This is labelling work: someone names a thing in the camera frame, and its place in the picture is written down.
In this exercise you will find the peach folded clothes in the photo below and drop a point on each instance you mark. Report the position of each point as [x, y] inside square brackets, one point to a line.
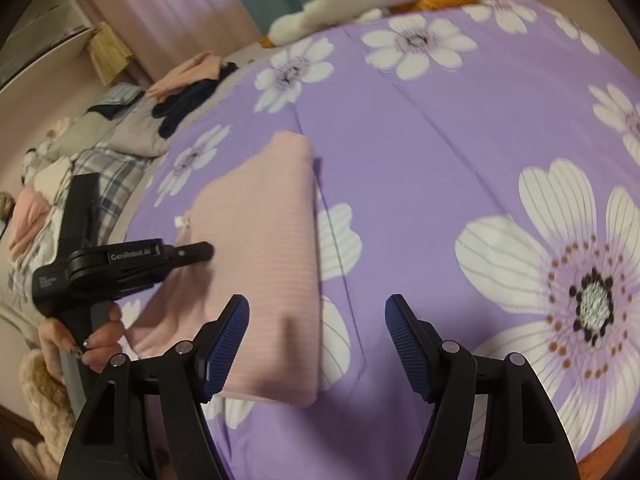
[205, 65]

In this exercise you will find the pink striped knit garment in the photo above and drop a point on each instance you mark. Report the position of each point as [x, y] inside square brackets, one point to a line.
[260, 219]

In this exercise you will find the beige grey pillow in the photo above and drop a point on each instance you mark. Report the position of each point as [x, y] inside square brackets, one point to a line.
[136, 132]

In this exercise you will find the plaid pillow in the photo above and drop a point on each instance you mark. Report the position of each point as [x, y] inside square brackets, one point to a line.
[119, 175]

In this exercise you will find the purple floral bed sheet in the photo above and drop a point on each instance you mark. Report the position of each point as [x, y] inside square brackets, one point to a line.
[482, 162]

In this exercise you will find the pink curtain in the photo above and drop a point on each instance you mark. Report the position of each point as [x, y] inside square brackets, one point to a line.
[164, 33]

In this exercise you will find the dark navy folded clothes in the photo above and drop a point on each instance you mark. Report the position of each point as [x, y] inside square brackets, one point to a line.
[172, 110]

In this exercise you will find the yellow hanging cloth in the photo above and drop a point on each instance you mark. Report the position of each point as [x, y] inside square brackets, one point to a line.
[108, 54]

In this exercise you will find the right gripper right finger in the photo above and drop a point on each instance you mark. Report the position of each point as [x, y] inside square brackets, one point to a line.
[523, 436]

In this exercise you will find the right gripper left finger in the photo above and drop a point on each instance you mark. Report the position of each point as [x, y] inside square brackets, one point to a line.
[138, 406]

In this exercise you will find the left hand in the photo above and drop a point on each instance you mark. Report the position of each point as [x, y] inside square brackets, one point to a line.
[95, 352]

